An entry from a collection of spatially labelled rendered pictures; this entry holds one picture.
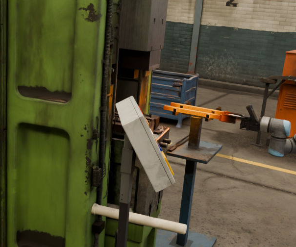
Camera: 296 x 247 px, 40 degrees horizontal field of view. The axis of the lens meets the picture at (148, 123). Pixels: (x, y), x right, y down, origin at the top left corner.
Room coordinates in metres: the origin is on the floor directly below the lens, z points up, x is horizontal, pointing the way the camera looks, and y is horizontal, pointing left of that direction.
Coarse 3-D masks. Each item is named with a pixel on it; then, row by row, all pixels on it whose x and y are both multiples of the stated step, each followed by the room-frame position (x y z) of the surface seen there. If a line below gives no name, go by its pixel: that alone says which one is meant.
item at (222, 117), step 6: (168, 108) 2.47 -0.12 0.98; (180, 108) 2.45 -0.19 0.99; (192, 114) 2.41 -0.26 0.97; (198, 114) 2.40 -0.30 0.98; (204, 114) 2.38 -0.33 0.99; (210, 114) 2.37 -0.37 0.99; (216, 114) 2.38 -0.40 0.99; (222, 114) 2.35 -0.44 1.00; (222, 120) 2.35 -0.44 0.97; (228, 120) 2.34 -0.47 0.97; (234, 120) 2.32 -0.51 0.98
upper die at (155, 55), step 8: (120, 56) 1.99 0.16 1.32; (128, 56) 1.98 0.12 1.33; (136, 56) 1.97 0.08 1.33; (144, 56) 1.96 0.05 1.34; (152, 56) 2.00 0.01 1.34; (120, 64) 1.99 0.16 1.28; (128, 64) 1.98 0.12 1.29; (136, 64) 1.97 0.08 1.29; (144, 64) 1.96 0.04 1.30; (152, 64) 2.01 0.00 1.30
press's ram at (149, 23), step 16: (128, 0) 1.93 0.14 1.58; (144, 0) 1.91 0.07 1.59; (160, 0) 2.05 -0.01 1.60; (128, 16) 1.93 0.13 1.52; (144, 16) 1.91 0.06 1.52; (160, 16) 2.07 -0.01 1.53; (128, 32) 1.93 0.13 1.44; (144, 32) 1.91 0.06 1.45; (160, 32) 2.10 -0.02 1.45; (128, 48) 1.93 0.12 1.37; (144, 48) 1.91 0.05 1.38; (160, 48) 2.14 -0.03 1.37
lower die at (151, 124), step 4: (116, 112) 2.20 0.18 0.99; (116, 116) 2.10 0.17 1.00; (116, 120) 2.04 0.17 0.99; (120, 120) 2.04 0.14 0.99; (148, 120) 2.06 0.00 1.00; (152, 120) 2.11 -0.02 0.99; (116, 124) 1.99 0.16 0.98; (120, 124) 1.99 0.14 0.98; (152, 124) 2.12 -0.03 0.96; (112, 128) 2.00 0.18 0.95; (116, 128) 1.99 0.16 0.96; (120, 128) 1.99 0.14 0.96; (152, 128) 2.13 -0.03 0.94; (124, 132) 1.98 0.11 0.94
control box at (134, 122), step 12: (132, 96) 1.65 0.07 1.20; (120, 108) 1.54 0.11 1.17; (132, 108) 1.46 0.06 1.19; (132, 120) 1.32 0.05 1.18; (144, 120) 1.32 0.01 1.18; (132, 132) 1.32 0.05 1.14; (144, 132) 1.32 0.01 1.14; (132, 144) 1.32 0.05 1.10; (144, 144) 1.32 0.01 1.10; (156, 144) 1.33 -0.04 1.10; (144, 156) 1.33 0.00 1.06; (156, 156) 1.33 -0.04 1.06; (144, 168) 1.33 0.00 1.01; (156, 168) 1.33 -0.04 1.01; (168, 168) 1.34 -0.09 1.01; (156, 180) 1.33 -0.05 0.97; (168, 180) 1.34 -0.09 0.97; (156, 192) 1.34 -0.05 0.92
